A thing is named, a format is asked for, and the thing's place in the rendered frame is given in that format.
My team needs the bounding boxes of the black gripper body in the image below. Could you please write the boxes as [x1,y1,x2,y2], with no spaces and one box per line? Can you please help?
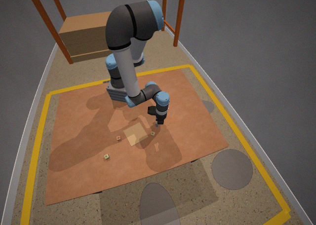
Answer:
[148,106,167,124]

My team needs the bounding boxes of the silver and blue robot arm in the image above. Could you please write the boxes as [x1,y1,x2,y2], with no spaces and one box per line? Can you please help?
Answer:
[105,0,170,112]

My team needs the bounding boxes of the tan square mat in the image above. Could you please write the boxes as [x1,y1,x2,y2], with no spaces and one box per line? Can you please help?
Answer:
[124,123,148,146]

